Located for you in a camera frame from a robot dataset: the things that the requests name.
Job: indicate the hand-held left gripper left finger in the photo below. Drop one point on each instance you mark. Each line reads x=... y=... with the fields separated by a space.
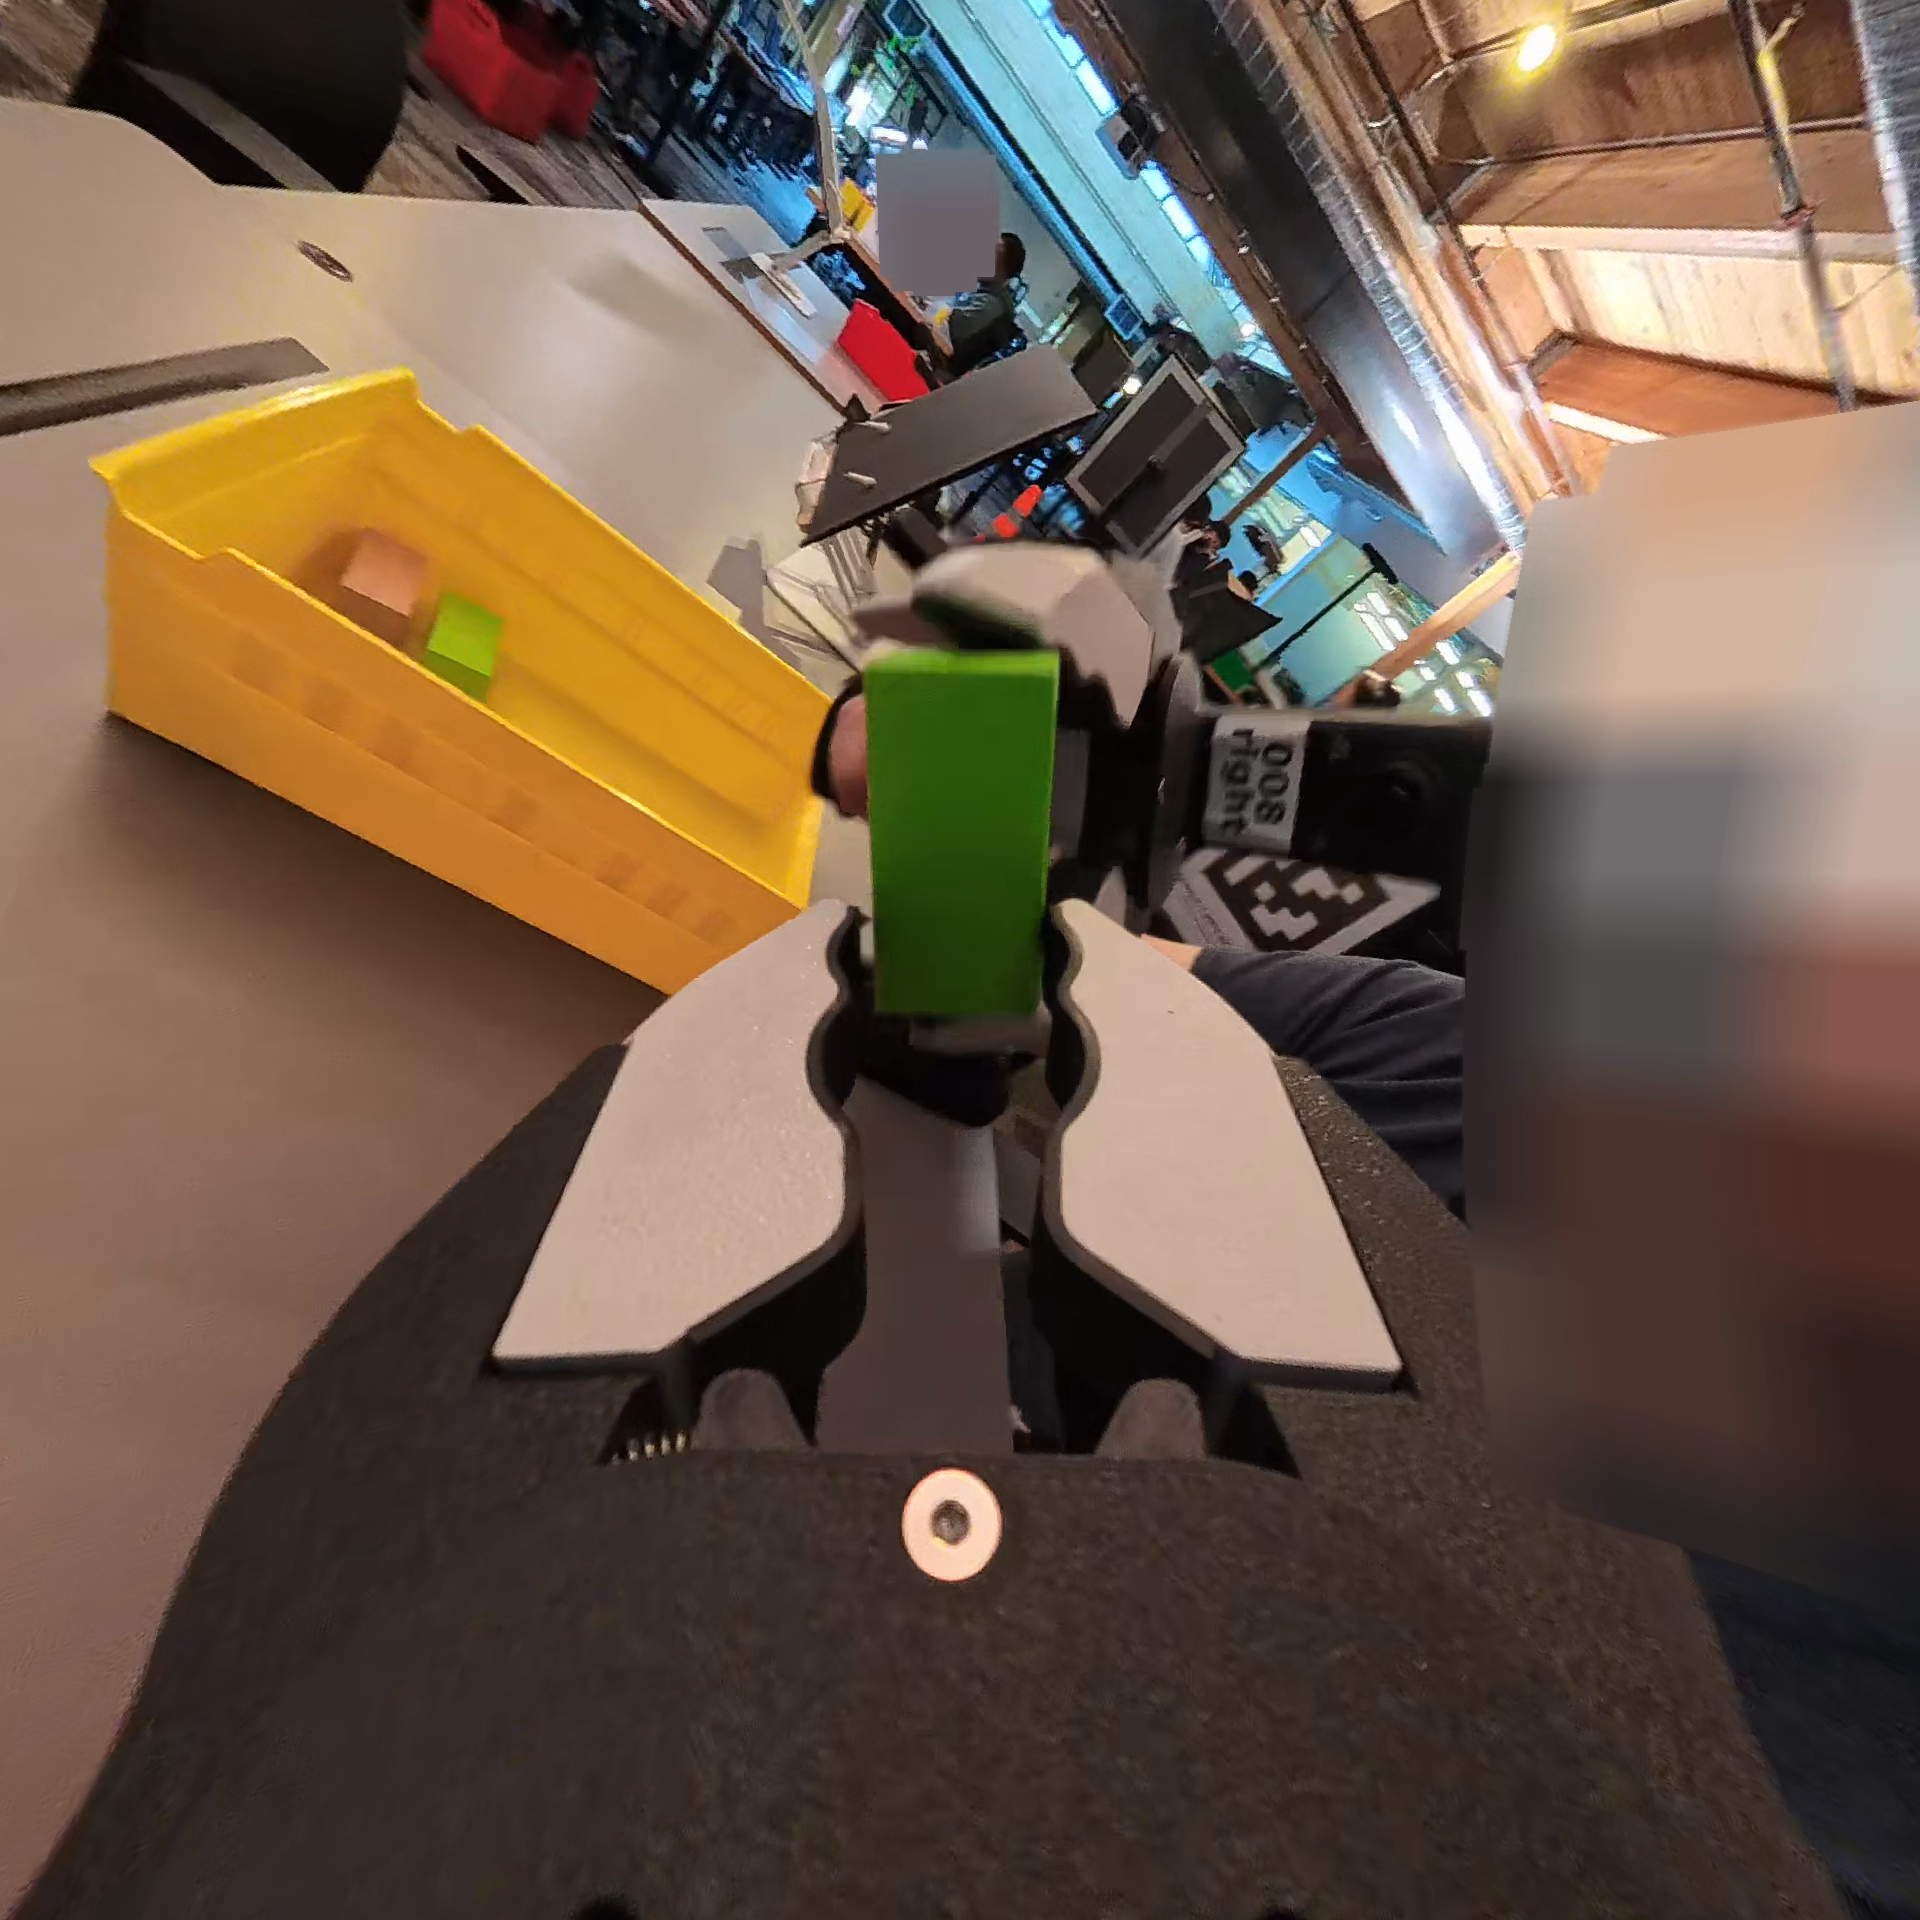
x=690 y=1203

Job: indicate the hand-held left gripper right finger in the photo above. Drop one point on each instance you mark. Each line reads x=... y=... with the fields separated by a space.
x=1201 y=1203

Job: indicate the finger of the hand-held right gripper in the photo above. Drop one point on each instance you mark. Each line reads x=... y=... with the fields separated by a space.
x=1065 y=602
x=974 y=1038

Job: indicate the green rectangular wooden block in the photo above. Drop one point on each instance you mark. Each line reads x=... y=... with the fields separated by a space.
x=460 y=642
x=960 y=827

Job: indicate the yellow plastic bin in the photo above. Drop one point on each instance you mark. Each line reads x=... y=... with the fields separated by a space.
x=453 y=808

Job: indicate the natural wooden rectangular block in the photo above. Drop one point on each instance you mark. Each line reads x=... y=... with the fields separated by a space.
x=381 y=579

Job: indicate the orange traffic cone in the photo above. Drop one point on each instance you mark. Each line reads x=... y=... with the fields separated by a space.
x=1009 y=519

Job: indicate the framed tag sign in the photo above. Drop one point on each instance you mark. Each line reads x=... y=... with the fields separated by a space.
x=1292 y=902

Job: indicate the grey board on pole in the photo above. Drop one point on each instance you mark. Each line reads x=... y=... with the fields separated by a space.
x=1158 y=451

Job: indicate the green storage box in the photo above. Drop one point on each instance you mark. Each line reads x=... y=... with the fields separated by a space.
x=1237 y=670

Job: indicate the white stand with dark board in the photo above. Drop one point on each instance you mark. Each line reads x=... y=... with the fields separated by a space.
x=960 y=438

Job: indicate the red plastic bin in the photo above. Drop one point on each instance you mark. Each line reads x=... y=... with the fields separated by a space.
x=879 y=355

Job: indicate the white tilted sheet stand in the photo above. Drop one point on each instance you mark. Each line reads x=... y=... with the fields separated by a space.
x=766 y=274

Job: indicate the ceiling projector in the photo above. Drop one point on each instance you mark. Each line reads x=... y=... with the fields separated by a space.
x=1125 y=138

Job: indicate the ceiling spot lamp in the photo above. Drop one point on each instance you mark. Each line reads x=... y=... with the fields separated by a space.
x=1532 y=42

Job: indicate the red storage box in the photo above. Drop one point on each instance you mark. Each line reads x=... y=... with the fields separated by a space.
x=499 y=61

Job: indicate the round table grommet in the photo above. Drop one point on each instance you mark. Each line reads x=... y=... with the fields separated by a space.
x=321 y=258

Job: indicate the black office chair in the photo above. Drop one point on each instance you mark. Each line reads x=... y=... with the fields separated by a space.
x=255 y=89

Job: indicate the silver ventilation duct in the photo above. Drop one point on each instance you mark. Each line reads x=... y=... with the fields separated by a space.
x=1416 y=381

